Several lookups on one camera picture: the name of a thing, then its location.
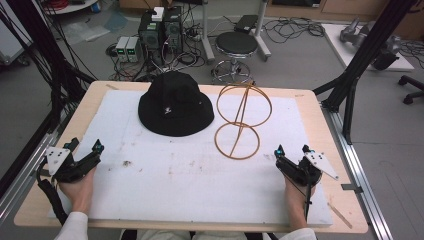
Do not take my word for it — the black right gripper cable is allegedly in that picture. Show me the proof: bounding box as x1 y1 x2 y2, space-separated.
302 182 315 223

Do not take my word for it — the black metal frame post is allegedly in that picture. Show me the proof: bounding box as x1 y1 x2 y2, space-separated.
312 0 419 146
0 0 98 131

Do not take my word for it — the black flat box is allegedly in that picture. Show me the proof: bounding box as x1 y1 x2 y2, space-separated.
233 14 260 35

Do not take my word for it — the grey equipment case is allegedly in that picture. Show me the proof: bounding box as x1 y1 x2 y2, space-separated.
0 18 33 67

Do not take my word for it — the person's right hand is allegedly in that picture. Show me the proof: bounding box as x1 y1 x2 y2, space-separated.
283 175 317 231

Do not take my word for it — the white box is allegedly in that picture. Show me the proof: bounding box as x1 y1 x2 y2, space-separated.
151 6 165 23

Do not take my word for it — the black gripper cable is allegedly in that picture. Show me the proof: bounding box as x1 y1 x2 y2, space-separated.
302 182 315 223
35 159 69 226

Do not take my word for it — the aluminium rail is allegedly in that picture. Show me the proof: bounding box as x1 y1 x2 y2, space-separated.
320 101 396 240
0 111 71 228

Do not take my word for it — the black round stool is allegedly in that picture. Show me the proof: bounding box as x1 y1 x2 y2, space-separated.
210 31 260 85

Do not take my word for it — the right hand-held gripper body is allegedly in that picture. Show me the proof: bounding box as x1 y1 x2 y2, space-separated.
275 151 341 188

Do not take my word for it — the white board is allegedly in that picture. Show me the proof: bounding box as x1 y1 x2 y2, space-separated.
320 22 416 73

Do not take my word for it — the tangle of black floor cables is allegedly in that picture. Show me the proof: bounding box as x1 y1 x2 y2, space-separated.
262 15 327 45

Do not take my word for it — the black bucket hat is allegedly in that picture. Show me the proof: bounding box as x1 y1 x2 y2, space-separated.
137 70 216 138

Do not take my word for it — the black computer tower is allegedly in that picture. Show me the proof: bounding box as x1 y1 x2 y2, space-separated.
162 5 185 55
137 11 165 65

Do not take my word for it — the grey metal bracket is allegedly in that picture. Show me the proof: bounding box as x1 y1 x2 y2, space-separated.
340 182 364 195

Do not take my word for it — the black office chair base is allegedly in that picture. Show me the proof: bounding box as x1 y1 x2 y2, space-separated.
397 74 424 106

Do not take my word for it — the white metal table stand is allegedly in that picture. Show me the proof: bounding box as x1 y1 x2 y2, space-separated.
199 0 273 65

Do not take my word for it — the copper wire hat stand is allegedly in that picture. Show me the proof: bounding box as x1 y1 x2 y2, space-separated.
213 81 274 161

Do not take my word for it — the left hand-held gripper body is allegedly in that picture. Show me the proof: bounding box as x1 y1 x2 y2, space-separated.
45 145 102 184

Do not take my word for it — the grey power supply unit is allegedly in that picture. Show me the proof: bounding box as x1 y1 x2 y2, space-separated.
115 36 130 63
126 36 143 63

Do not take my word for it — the thin wooden stick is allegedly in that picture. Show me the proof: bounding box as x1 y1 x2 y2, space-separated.
326 201 354 230

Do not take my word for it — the clear plastic sheet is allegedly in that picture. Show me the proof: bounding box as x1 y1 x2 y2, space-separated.
62 11 129 45

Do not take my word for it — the person's left hand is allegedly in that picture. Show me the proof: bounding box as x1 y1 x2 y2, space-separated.
58 167 98 215

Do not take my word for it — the white round table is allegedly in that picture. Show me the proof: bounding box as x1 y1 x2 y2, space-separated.
41 0 102 16

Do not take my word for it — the white foam mat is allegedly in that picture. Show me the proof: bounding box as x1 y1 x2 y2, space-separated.
47 89 335 228

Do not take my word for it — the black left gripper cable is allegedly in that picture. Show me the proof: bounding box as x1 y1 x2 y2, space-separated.
35 159 69 226

